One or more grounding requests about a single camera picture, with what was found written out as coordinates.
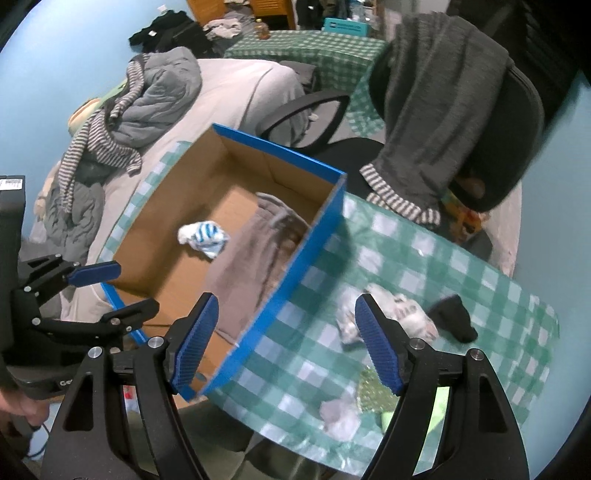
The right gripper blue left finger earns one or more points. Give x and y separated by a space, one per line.
187 340

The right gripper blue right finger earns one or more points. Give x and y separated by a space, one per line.
386 342

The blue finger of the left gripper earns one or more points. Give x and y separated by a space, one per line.
133 316
94 274

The white printed plastic bag bundle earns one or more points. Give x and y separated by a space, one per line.
395 306

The lime green cloth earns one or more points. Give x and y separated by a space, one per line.
407 426

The black sock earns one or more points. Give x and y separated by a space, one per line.
451 315

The grey sock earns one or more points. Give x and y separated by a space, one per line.
341 418

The white blue striped plastic bag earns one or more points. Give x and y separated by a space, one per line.
206 237

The brown fleece sock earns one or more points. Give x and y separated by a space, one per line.
250 267

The person's hand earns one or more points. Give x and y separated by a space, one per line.
15 402

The green glitter cloth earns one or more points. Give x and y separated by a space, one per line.
372 396

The green checkered tablecloth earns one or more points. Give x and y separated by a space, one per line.
301 361

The blue rimmed cardboard box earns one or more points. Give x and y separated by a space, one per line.
236 216

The striped grey white garment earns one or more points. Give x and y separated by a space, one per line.
95 135

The grey quilted jacket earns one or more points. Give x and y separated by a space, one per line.
172 83

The black office chair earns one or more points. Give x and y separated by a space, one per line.
493 168

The beige sofa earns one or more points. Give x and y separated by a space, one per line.
236 93

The black garment on sofa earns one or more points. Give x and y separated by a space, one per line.
170 30

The far green checkered table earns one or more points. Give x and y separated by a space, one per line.
343 62

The dark grey sweater on chair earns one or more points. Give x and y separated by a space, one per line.
445 77

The amber glass jar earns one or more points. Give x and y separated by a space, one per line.
262 29

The wooden cabinet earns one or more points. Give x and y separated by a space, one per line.
279 12

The teal plastic basket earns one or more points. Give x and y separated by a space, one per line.
346 27

